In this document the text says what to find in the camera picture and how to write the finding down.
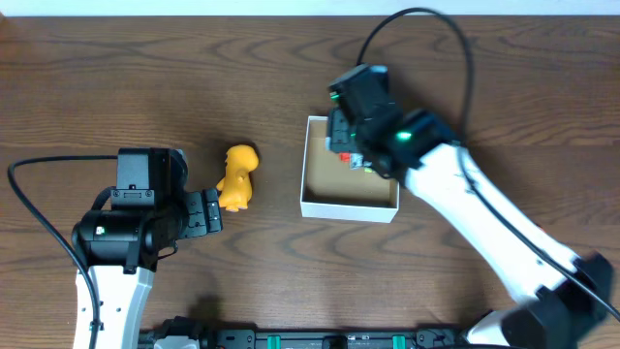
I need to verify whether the red toy car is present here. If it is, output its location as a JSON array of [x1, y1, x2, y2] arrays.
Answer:
[[339, 152, 365, 170]]

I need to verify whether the white cardboard box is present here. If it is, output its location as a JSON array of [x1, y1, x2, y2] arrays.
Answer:
[[299, 115, 400, 223]]

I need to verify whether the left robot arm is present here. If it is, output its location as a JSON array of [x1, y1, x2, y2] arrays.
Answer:
[[72, 148, 223, 348]]

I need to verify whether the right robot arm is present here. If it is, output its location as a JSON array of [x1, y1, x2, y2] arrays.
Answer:
[[328, 64, 613, 348]]

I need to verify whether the orange dinosaur toy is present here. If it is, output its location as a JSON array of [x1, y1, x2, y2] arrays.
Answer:
[[216, 144, 260, 212]]

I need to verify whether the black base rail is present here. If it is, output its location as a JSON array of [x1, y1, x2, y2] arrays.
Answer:
[[138, 317, 473, 349]]

